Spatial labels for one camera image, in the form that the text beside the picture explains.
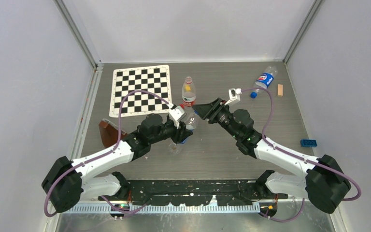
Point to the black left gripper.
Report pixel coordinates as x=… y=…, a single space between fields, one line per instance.
x=179 y=134

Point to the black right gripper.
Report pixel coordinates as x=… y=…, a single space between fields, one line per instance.
x=210 y=111

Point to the clear bottle blue label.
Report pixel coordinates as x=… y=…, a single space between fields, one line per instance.
x=191 y=121

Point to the clear bottle red label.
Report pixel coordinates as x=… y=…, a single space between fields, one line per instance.
x=189 y=97

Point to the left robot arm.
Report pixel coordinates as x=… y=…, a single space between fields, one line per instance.
x=69 y=181

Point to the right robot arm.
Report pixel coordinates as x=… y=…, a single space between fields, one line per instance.
x=319 y=180

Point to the pepsi bottle blue cap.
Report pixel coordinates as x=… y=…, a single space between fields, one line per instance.
x=266 y=78

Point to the black white chessboard mat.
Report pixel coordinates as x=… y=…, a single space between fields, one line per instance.
x=140 y=91

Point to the brown wooden metronome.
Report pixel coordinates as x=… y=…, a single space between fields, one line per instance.
x=108 y=132

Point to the tan wooden block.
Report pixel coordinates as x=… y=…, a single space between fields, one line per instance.
x=280 y=90

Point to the blue lego brick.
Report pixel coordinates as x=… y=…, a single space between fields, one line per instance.
x=308 y=143

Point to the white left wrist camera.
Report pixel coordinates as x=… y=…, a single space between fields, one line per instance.
x=176 y=114

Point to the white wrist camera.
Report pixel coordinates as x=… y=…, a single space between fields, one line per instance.
x=234 y=96
x=176 y=114

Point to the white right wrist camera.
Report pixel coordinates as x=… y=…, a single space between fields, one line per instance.
x=234 y=96

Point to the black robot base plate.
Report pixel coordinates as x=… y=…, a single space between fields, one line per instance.
x=226 y=192

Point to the slotted aluminium rail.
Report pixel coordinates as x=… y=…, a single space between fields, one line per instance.
x=210 y=208

